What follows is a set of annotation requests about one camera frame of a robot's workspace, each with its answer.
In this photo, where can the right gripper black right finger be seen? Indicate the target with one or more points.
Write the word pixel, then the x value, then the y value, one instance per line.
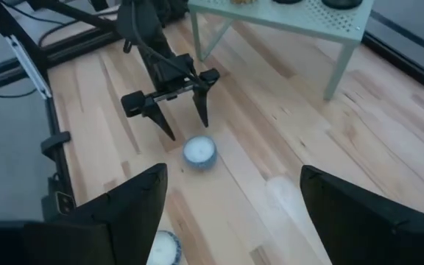
pixel 363 235

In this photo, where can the green perforated metal riser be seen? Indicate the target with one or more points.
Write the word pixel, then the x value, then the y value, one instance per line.
pixel 271 14

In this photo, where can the black table clamp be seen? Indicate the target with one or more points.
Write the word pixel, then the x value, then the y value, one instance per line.
pixel 55 141

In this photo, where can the candle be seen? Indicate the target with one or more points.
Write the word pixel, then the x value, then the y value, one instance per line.
pixel 164 248
pixel 199 151

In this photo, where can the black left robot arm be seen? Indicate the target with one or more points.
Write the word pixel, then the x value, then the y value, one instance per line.
pixel 142 22

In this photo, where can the small table camera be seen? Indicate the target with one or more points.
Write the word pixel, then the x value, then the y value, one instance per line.
pixel 64 203

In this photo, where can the silver aluminium bar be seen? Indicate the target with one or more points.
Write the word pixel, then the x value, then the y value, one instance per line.
pixel 31 70

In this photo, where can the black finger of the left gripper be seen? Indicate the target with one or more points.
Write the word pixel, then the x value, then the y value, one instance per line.
pixel 204 95
pixel 149 108

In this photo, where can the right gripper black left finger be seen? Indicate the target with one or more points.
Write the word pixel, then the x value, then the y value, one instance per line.
pixel 123 228

